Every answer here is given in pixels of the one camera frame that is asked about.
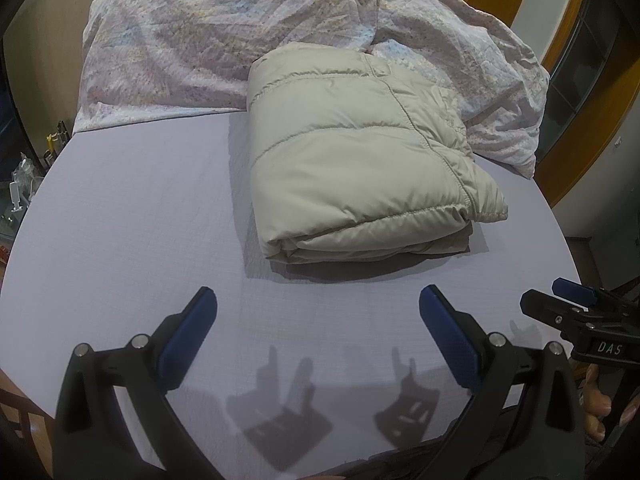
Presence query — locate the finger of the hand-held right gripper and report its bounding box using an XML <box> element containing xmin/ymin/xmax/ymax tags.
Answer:
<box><xmin>520</xmin><ymin>289</ymin><xmax>591</xmax><ymax>348</ymax></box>
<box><xmin>552</xmin><ymin>278</ymin><xmax>635</xmax><ymax>312</ymax></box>

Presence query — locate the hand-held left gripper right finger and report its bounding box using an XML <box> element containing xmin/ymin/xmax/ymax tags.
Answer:
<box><xmin>419</xmin><ymin>285</ymin><xmax>587</xmax><ymax>480</ymax></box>

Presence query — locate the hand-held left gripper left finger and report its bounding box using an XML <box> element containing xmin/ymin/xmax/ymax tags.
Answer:
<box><xmin>52</xmin><ymin>287</ymin><xmax>224</xmax><ymax>480</ymax></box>

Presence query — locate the cream puffer jacket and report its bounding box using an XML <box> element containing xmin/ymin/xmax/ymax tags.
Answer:
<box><xmin>246</xmin><ymin>42</ymin><xmax>510</xmax><ymax>264</ymax></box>

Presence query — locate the person's right hand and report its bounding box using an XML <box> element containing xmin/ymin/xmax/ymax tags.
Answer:
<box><xmin>582</xmin><ymin>362</ymin><xmax>640</xmax><ymax>443</ymax></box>

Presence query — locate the bed with lavender sheet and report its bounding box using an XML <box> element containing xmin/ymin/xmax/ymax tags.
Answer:
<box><xmin>0</xmin><ymin>110</ymin><xmax>583</xmax><ymax>476</ymax></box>

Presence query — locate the bedside clutter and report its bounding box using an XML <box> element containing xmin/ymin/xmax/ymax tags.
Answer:
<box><xmin>0</xmin><ymin>120</ymin><xmax>71</xmax><ymax>261</ymax></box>

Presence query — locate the floral patterned blanket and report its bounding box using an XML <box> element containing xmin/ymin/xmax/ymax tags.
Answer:
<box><xmin>72</xmin><ymin>0</ymin><xmax>551</xmax><ymax>181</ymax></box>

